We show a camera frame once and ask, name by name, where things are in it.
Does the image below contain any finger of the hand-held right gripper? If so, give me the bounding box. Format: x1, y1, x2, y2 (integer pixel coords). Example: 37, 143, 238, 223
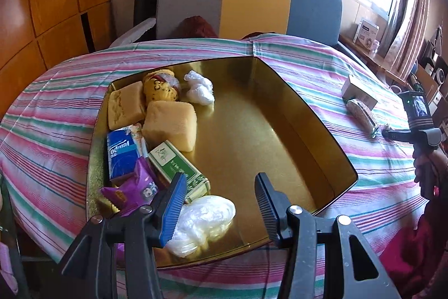
381, 128, 415, 143

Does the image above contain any snack bar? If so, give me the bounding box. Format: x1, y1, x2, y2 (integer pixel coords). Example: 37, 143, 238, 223
346, 99, 377, 129

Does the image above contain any pink curtain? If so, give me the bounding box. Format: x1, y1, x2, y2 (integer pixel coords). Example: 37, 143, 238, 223
383, 0, 435, 79

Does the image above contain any blue tissue pack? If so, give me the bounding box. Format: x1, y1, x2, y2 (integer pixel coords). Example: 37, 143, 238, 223
107, 124, 149, 180

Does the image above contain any green and white box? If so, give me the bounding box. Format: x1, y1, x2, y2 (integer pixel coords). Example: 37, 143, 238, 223
148, 141, 211, 203

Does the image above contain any person's right hand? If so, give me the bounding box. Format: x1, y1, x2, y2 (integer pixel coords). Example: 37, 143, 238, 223
412, 147, 448, 187

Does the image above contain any pink cloth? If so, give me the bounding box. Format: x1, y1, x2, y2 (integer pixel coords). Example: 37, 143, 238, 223
0, 243, 18, 296

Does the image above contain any white carton box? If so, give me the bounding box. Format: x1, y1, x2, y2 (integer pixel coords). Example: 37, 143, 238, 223
353, 19, 380, 49

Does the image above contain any red clothing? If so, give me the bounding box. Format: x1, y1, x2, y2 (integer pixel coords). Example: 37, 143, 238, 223
380, 211, 448, 299

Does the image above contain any large white plastic bag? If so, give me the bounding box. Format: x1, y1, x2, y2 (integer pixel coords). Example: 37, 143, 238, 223
164, 194, 236, 258

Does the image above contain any striped bedsheet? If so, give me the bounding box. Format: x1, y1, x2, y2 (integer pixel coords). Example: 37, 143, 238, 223
0, 33, 448, 299

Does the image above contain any wooden desk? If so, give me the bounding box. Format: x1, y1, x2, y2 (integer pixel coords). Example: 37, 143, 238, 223
338, 34, 414, 89

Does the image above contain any purple snack packet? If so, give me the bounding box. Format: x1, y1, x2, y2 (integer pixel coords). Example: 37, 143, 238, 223
101, 157, 160, 217

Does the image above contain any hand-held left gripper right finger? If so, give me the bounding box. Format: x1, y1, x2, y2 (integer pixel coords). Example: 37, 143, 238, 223
254, 172, 400, 299

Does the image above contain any dark red cloth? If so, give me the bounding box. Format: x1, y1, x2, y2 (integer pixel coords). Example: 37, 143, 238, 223
178, 16, 219, 38

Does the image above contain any gold metal tin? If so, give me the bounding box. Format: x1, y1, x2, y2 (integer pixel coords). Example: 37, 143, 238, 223
86, 55, 358, 270

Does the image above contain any yellow sponge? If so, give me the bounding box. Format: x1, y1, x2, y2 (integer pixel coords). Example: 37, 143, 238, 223
107, 81, 146, 131
142, 100, 197, 152

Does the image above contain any beige cardboard box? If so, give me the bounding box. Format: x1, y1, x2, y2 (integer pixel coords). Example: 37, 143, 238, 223
341, 75, 379, 110

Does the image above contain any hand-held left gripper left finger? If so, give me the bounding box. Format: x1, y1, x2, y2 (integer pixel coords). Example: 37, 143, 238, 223
58, 172, 188, 299

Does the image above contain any small white plastic bag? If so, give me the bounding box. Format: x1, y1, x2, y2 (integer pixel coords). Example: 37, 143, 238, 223
184, 71, 215, 106

